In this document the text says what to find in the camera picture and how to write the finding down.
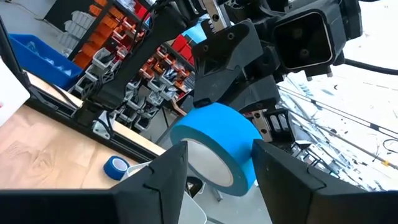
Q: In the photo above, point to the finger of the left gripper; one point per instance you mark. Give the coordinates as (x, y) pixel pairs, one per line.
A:
(217, 62)
(258, 93)

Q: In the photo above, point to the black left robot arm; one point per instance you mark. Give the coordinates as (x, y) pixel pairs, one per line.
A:
(136, 62)

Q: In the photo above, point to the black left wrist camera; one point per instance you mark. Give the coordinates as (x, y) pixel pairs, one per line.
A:
(304, 40)

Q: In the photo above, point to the dark blue tape roll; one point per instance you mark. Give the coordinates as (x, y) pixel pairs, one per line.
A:
(115, 168)

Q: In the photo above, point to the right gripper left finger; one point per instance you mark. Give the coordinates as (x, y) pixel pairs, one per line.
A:
(161, 193)

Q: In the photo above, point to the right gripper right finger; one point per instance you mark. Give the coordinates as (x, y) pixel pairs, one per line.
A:
(286, 186)

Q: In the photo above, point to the parts shelf with bins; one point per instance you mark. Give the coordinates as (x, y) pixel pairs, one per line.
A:
(149, 77)

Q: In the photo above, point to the light blue tape roll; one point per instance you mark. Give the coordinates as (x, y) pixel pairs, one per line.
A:
(217, 133)

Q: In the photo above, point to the blue storage bin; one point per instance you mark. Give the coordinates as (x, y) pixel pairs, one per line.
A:
(37, 59)

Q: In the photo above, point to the black table frame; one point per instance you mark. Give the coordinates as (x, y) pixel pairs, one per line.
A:
(124, 144)

